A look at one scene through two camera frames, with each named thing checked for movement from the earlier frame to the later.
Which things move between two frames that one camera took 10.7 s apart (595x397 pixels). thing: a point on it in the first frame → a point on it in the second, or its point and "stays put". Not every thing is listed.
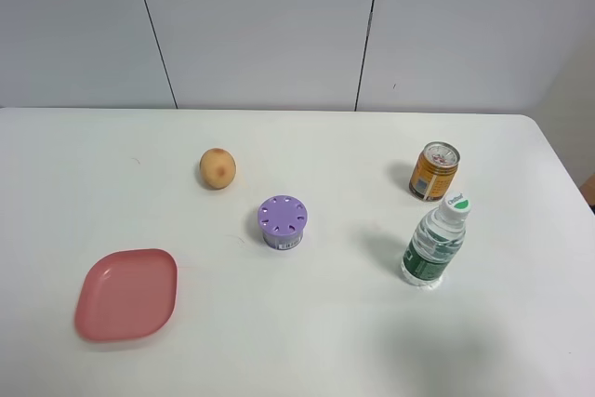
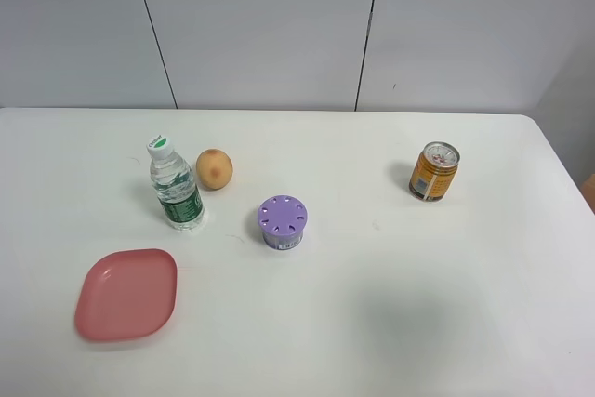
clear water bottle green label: x=436 y=242 → x=174 y=185
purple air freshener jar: x=282 y=219 stays put
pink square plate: x=127 y=295 stays put
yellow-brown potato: x=218 y=167 stays put
